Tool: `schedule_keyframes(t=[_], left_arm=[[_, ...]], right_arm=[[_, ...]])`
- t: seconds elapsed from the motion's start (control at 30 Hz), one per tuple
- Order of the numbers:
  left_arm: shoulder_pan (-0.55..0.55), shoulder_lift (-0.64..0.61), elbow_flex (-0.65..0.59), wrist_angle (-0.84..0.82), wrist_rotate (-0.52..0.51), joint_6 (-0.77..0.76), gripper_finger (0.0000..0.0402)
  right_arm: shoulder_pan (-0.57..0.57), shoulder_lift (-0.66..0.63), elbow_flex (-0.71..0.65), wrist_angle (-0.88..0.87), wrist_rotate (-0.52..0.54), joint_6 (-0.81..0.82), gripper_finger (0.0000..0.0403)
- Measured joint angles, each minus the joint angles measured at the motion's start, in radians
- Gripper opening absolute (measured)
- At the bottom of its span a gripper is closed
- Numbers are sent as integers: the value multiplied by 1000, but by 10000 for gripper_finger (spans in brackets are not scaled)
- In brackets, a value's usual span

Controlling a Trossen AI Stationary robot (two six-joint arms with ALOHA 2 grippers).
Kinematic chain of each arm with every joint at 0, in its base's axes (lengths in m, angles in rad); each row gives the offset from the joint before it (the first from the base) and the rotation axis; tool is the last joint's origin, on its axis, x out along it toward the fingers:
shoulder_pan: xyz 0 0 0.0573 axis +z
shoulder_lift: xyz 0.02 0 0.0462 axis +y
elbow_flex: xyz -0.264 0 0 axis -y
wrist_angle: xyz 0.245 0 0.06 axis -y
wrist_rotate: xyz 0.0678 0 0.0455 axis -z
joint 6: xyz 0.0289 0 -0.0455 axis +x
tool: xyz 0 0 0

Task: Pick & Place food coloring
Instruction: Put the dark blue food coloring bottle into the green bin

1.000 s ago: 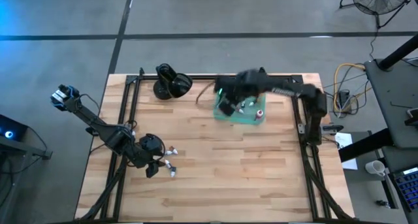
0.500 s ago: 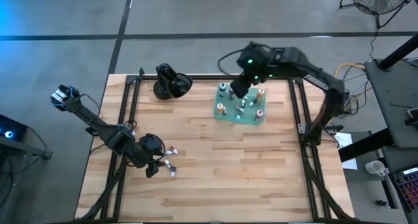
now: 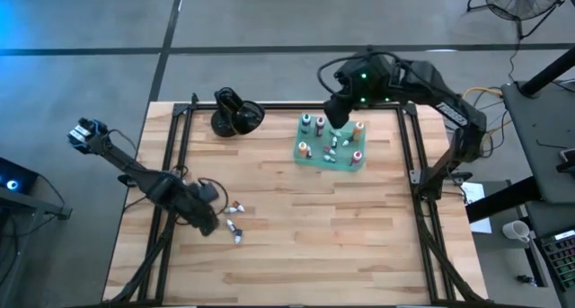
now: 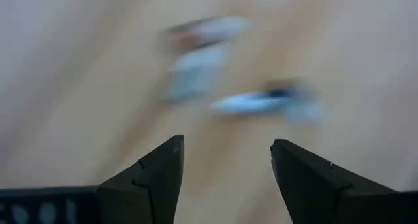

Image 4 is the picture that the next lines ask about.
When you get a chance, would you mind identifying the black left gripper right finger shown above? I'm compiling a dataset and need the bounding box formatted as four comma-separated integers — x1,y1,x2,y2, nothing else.
270,138,398,224

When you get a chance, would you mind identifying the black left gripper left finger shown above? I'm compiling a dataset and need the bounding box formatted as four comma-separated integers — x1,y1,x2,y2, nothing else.
97,135,185,224

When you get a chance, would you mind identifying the small white-capped dropper bottle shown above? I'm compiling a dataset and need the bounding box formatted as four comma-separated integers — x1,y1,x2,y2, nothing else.
166,44,229,103
208,78,295,117

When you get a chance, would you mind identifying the small red-brown dropper bottle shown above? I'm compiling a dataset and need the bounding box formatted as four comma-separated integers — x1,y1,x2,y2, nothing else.
159,15,252,54

